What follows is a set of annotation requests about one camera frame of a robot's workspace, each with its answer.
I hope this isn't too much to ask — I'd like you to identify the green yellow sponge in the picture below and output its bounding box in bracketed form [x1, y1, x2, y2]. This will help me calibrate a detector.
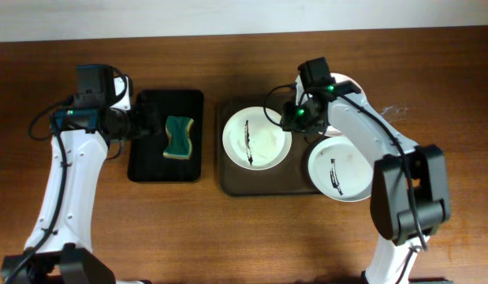
[163, 116, 194, 160]

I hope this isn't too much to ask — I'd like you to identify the white plate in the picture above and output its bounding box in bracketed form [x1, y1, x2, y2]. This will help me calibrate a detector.
[307, 136, 373, 202]
[325, 73, 361, 136]
[222, 106, 292, 170]

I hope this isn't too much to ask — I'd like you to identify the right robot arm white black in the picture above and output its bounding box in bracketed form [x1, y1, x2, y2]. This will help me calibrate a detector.
[281, 58, 451, 283]

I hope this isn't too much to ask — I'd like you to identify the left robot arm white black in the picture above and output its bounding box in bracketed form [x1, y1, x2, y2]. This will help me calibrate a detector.
[0, 64, 162, 283]

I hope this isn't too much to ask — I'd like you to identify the black plastic tray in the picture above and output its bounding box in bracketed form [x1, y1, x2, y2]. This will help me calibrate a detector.
[128, 89, 204, 183]

